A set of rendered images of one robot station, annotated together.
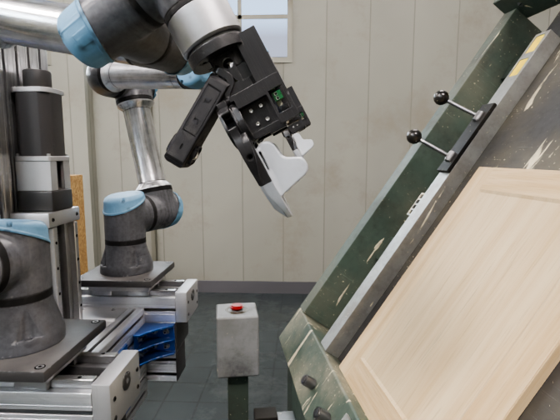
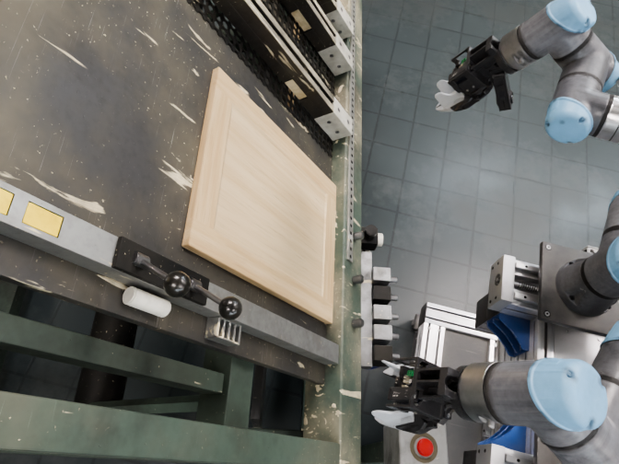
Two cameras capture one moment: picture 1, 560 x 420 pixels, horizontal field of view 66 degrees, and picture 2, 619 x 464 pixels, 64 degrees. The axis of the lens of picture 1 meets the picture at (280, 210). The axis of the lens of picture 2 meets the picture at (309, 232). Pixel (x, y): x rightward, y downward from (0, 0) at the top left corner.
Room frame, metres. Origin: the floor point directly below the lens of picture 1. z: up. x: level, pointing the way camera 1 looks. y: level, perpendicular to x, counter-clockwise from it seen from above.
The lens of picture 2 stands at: (1.33, -0.24, 2.20)
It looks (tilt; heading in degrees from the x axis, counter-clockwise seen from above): 64 degrees down; 181
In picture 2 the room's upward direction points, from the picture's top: 11 degrees clockwise
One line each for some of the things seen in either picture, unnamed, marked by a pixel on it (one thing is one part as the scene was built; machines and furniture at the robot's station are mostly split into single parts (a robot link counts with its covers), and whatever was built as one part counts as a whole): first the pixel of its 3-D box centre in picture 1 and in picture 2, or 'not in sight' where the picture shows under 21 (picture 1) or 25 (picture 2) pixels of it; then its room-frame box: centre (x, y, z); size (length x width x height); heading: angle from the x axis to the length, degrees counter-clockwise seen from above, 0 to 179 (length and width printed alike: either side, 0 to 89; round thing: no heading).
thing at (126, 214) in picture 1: (126, 214); not in sight; (1.26, 0.46, 1.20); 0.13 x 0.12 x 0.14; 152
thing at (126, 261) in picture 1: (126, 253); not in sight; (1.26, 0.46, 1.09); 0.15 x 0.15 x 0.10
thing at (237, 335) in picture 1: (237, 338); (414, 448); (1.21, 0.13, 0.84); 0.12 x 0.12 x 0.18; 8
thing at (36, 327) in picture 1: (18, 315); (595, 282); (0.76, 0.48, 1.09); 0.15 x 0.15 x 0.10
